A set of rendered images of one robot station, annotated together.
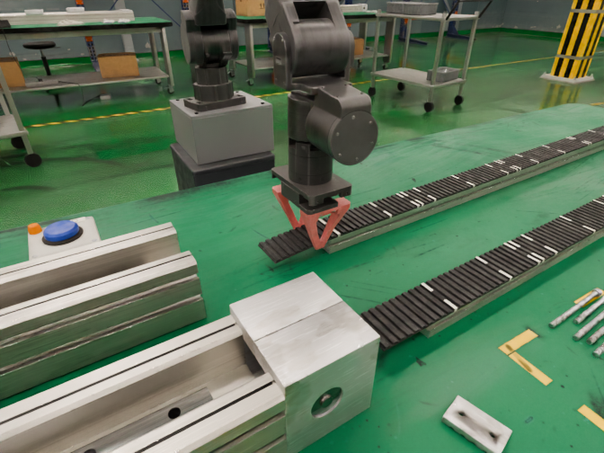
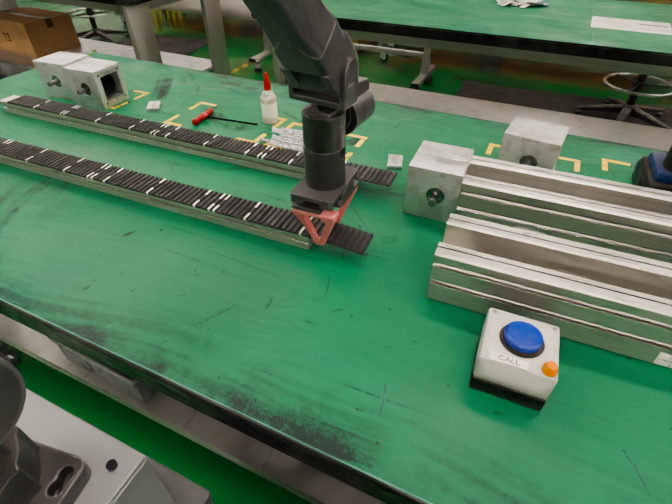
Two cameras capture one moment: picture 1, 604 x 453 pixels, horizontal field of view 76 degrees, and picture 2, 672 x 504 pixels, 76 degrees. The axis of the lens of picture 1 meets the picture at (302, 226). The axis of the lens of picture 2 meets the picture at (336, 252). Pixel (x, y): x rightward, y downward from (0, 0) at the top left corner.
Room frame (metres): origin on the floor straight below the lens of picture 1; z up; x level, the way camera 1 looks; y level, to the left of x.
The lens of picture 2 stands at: (0.76, 0.44, 1.23)
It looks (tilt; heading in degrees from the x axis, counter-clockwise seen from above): 40 degrees down; 235
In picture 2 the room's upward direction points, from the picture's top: straight up
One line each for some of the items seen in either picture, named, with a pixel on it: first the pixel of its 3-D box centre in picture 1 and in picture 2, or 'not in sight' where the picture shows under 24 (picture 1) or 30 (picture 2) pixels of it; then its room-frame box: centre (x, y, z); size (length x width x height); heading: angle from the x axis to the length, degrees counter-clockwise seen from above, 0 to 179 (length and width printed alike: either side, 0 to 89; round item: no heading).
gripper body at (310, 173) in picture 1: (310, 163); (325, 168); (0.47, -0.01, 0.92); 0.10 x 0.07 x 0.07; 32
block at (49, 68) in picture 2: not in sight; (64, 77); (0.69, -0.97, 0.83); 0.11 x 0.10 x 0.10; 35
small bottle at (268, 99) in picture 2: not in sight; (268, 98); (0.32, -0.49, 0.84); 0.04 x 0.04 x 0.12
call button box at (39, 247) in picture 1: (70, 256); (515, 350); (0.42, 0.31, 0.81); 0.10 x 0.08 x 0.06; 32
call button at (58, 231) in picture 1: (62, 233); (522, 338); (0.42, 0.31, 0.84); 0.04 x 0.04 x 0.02
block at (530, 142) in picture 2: not in sight; (528, 155); (0.03, 0.03, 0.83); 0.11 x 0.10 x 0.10; 24
